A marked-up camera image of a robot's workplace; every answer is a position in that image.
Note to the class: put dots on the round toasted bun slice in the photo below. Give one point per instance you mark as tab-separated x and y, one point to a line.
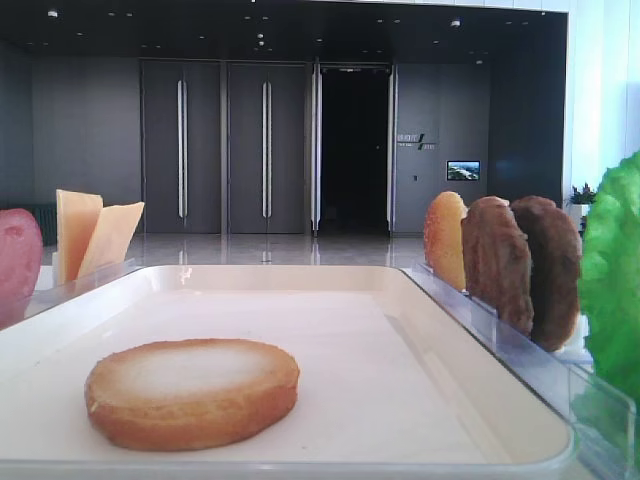
190	394

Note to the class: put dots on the front brown meat patty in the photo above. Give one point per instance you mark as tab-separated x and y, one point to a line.
497	261

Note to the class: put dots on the front yellow cheese slice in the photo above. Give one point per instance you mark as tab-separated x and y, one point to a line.
111	237

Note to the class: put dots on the yellow cheese slice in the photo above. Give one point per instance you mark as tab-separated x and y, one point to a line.
77	215
111	237

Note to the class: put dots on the rear dark meat patty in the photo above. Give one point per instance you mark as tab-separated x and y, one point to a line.
556	251

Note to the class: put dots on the rear yellow cheese slice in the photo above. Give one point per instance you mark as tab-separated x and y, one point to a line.
77	215

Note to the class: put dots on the green lettuce leaf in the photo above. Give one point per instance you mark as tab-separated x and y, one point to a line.
609	284

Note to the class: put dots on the upright golden bun slice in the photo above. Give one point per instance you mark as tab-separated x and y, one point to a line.
443	238

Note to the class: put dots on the middle dark double door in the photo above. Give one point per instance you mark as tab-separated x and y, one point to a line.
266	148

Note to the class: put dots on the dark double door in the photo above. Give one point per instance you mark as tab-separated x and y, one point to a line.
181	146
266	148

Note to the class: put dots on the cream rectangular plastic tray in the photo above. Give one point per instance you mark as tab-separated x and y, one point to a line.
392	386

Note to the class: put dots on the left dark double door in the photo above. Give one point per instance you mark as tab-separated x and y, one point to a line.
181	146

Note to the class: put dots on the potted green plant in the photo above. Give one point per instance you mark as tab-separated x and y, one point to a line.
584	195

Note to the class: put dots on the left clear acrylic rack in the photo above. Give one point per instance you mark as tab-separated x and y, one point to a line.
49	293

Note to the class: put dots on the clear acrylic rack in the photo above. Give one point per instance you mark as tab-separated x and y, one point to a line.
49	293
605	419

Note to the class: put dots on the right clear acrylic rack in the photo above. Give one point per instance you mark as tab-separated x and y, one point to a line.
605	419

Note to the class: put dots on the wall mounted small screen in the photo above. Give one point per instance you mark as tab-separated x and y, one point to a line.
463	171

